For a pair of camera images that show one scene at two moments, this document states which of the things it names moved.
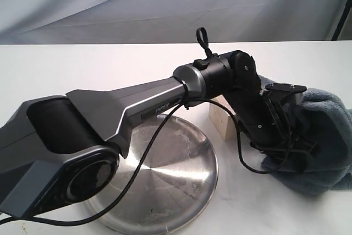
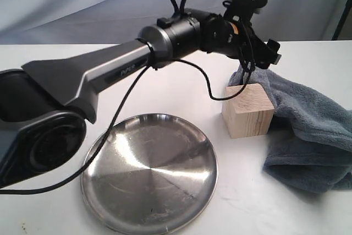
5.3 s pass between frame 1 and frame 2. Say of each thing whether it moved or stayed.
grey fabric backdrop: stayed
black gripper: moved
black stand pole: stayed
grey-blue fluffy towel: stayed
